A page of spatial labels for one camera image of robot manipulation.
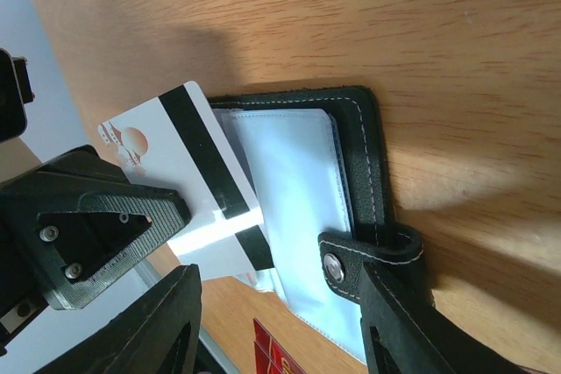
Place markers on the grey card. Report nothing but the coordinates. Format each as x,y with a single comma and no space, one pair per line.
175,141

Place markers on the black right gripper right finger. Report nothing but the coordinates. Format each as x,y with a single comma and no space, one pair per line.
404,334

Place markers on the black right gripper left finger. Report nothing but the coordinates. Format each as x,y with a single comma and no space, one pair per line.
158,333

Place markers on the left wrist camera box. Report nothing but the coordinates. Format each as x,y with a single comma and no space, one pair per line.
16,92

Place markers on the black leather card holder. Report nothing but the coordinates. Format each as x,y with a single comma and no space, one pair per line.
317,161

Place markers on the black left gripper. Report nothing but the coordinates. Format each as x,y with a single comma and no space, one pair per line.
72,227

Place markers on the red card upper centre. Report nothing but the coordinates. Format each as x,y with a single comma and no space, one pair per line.
270,356

